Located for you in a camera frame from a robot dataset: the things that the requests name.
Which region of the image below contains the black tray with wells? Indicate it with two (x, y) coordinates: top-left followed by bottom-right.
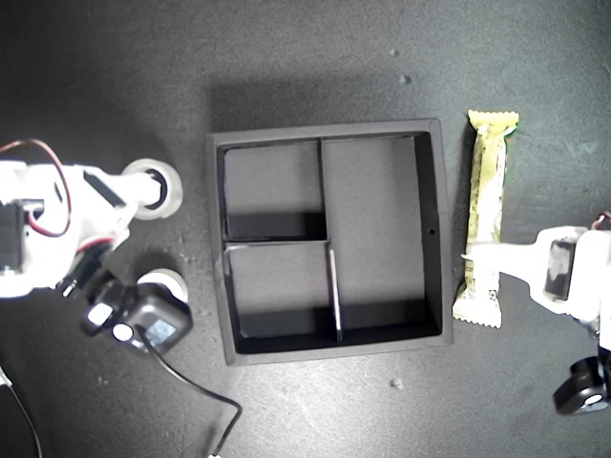
(204, 117), (454, 367)

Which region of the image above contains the snack bar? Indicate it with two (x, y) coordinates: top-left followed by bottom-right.
(452, 109), (520, 329)

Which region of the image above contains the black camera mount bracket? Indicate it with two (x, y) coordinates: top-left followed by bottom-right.
(56, 245), (114, 300)

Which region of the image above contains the black camera cable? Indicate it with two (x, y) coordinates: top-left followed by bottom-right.
(140, 336), (243, 458)

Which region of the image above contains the thin white cable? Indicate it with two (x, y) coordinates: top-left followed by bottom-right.
(0, 366), (44, 458)

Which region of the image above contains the small white tape roll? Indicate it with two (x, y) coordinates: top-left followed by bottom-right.
(137, 268), (190, 304)

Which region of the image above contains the large white tape roll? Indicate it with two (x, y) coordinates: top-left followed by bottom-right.
(121, 158), (184, 220)

